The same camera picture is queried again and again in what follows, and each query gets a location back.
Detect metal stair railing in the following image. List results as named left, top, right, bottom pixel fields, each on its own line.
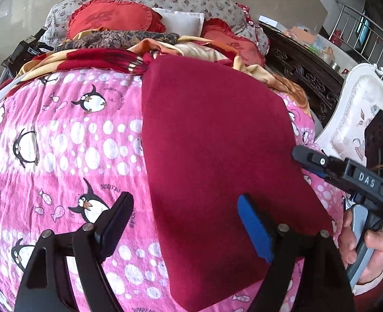
left=329, top=0, right=383, bottom=67

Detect pink penguin quilt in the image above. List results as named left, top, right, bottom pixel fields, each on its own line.
left=0, top=67, right=350, bottom=312

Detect orange red satin blanket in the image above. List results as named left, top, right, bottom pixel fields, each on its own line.
left=17, top=36, right=311, bottom=115

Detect black device beside bed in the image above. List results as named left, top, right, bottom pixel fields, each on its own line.
left=1, top=27, right=53, bottom=78

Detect white square pillow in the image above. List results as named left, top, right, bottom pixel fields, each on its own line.
left=153, top=8, right=205, bottom=37

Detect red heart pillow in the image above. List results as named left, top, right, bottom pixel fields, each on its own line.
left=201, top=18, right=265, bottom=66
left=67, top=0, right=166, bottom=39

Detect left red heart pillow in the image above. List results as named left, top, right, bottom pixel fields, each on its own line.
left=67, top=0, right=166, bottom=39

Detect right red heart pillow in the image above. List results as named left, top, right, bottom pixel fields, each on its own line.
left=201, top=18, right=265, bottom=66

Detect white ornate chair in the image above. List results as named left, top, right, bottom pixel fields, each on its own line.
left=315, top=63, right=383, bottom=166

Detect dark patterned fuzzy cloth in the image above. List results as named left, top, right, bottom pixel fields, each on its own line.
left=54, top=30, right=180, bottom=52

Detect dark carved wooden headboard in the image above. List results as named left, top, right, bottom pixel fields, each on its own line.
left=261, top=23, right=344, bottom=125

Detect dark red sweater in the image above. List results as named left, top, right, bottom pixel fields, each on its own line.
left=141, top=55, right=332, bottom=311

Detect floral grey duvet pile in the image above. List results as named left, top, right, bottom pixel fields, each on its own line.
left=42, top=0, right=270, bottom=56

